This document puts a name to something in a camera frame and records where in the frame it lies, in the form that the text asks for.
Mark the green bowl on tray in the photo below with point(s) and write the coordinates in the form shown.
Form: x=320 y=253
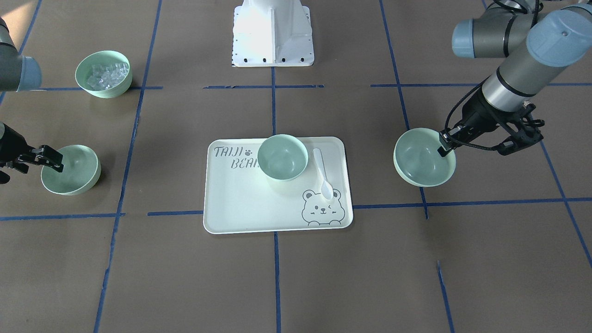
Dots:
x=282 y=157

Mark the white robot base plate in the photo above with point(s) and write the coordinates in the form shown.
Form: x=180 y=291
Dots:
x=272 y=33

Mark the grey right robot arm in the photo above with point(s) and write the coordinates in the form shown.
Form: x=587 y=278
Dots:
x=21 y=73

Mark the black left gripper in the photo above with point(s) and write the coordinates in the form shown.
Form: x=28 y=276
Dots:
x=478 y=116

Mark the white plastic spoon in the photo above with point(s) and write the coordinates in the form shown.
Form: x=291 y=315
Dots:
x=325 y=187

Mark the green bowl with ice cubes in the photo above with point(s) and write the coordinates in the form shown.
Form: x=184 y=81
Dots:
x=104 y=74

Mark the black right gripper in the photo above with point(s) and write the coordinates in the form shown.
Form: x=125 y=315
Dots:
x=11 y=144

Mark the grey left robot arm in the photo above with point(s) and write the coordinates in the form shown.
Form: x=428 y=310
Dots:
x=535 y=47

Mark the cream bear print tray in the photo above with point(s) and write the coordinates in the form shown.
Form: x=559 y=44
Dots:
x=239 y=198

